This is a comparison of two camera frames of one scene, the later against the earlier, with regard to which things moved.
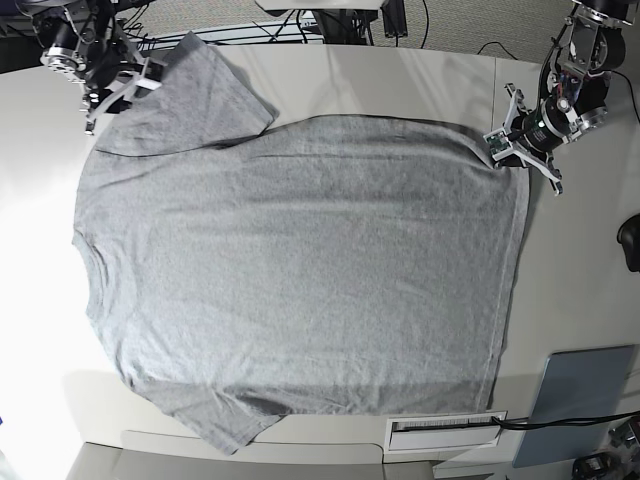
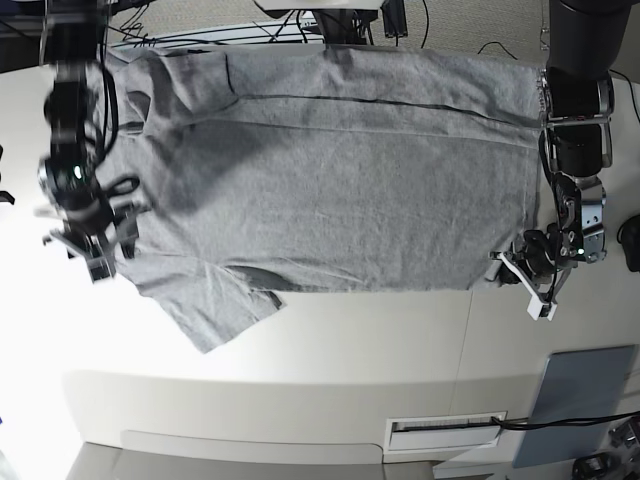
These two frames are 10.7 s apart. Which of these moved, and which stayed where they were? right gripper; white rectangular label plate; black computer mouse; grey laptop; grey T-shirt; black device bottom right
Moved: grey T-shirt; right gripper
Stayed: black device bottom right; white rectangular label plate; black computer mouse; grey laptop
